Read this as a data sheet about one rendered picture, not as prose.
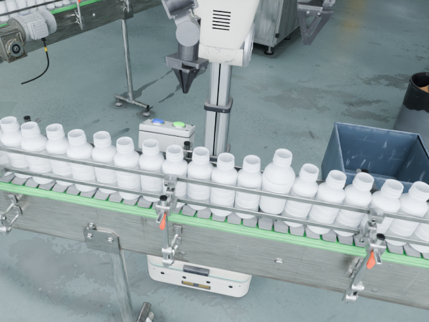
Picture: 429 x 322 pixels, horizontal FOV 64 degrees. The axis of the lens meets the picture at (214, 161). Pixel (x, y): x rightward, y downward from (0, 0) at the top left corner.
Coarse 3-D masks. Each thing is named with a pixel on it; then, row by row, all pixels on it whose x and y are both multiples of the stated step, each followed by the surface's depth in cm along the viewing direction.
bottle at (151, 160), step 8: (144, 144) 80; (152, 144) 81; (144, 152) 79; (152, 152) 79; (144, 160) 80; (152, 160) 80; (160, 160) 81; (144, 168) 80; (152, 168) 80; (160, 168) 81; (144, 176) 82; (144, 184) 84; (152, 184) 83; (160, 184) 84; (152, 192) 85; (160, 192) 86; (152, 200) 87
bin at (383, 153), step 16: (336, 128) 129; (352, 128) 133; (368, 128) 132; (384, 128) 131; (336, 144) 125; (352, 144) 137; (368, 144) 136; (384, 144) 135; (400, 144) 133; (416, 144) 130; (336, 160) 121; (352, 160) 142; (368, 160) 140; (384, 160) 139; (400, 160) 138; (416, 160) 127; (352, 176) 109; (384, 176) 143; (400, 176) 139; (416, 176) 125
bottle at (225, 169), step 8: (224, 160) 79; (232, 160) 76; (216, 168) 79; (224, 168) 77; (232, 168) 77; (216, 176) 78; (224, 176) 77; (232, 176) 78; (232, 184) 79; (216, 192) 80; (224, 192) 80; (232, 192) 81; (216, 200) 82; (224, 200) 81; (232, 200) 83; (224, 216) 85
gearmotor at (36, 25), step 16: (16, 16) 178; (32, 16) 182; (48, 16) 188; (0, 32) 171; (16, 32) 175; (32, 32) 179; (48, 32) 185; (0, 48) 174; (16, 48) 177; (48, 64) 197; (32, 80) 203
